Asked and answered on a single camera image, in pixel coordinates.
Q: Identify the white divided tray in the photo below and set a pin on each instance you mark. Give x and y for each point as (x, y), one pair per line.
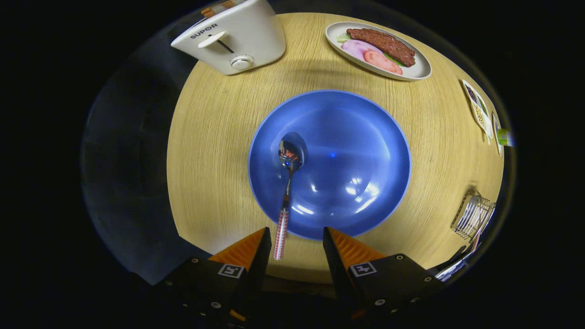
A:
(487, 129)

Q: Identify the pale pink ham slice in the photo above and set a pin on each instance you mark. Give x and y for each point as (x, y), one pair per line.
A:
(354, 48)

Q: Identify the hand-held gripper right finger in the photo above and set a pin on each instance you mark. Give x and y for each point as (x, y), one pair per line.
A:
(338, 265)

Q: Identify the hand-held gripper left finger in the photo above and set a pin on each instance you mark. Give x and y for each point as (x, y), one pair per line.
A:
(256, 269)

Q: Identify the pile of green beans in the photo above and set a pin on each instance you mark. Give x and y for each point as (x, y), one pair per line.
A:
(482, 106)

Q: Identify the toasted bread slice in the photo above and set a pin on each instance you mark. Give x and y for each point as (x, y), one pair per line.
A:
(208, 12)
(227, 4)

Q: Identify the brown steak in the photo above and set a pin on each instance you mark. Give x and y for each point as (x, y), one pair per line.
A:
(384, 43)

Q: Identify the white oval food plate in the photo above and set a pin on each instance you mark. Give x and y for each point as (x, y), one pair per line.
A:
(418, 71)

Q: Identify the small white saucer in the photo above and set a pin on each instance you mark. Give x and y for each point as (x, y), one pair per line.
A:
(496, 132)

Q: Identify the green label metal bottle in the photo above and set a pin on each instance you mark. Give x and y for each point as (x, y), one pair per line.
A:
(504, 137)

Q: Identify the pile of yellow soybeans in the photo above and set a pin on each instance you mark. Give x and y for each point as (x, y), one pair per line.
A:
(478, 115)

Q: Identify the pile of dark red beans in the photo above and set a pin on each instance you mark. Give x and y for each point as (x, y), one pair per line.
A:
(471, 93)

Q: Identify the green lettuce leaf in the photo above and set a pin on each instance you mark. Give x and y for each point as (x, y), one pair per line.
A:
(343, 38)

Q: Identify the red ham slice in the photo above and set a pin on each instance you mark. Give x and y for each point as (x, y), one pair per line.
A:
(381, 61)

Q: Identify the white toaster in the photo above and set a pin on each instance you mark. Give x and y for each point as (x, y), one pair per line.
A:
(247, 36)

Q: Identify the blue round plate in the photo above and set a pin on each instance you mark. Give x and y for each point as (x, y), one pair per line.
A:
(347, 151)

